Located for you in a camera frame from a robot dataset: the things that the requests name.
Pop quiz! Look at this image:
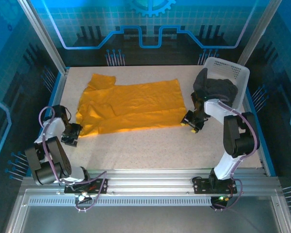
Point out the orange t-shirt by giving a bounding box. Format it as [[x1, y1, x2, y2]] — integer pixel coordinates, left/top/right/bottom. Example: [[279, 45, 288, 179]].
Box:
[[75, 73, 188, 139]]

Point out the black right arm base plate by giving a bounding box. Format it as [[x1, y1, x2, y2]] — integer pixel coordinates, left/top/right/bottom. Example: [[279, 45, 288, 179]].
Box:
[[192, 176, 238, 195]]

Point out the grey metal frame panel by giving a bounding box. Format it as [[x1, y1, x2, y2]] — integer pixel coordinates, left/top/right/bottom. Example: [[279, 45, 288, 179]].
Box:
[[4, 189, 291, 233]]

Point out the slotted grey cable duct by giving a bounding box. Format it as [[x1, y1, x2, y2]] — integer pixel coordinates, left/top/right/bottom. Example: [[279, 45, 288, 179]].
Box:
[[28, 197, 275, 207]]

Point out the aluminium table side rail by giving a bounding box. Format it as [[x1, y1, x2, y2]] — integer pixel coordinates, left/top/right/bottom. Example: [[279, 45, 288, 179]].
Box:
[[30, 67, 70, 176], [242, 97, 270, 176]]

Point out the dark grey t-shirt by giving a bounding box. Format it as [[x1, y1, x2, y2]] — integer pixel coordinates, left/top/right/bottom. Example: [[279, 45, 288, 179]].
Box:
[[192, 67, 239, 108]]

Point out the aluminium frame post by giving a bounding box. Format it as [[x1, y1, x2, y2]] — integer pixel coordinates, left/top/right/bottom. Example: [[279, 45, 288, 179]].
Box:
[[236, 0, 283, 67], [17, 0, 70, 75]]

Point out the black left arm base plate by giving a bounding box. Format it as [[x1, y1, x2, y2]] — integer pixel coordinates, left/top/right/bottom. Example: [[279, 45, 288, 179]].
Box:
[[64, 178, 109, 195]]

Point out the white plastic basket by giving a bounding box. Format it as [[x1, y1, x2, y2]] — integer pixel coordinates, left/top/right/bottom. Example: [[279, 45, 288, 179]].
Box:
[[193, 57, 251, 113]]

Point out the aluminium mounting rail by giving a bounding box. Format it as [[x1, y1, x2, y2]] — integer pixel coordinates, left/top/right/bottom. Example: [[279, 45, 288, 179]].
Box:
[[21, 168, 285, 195]]

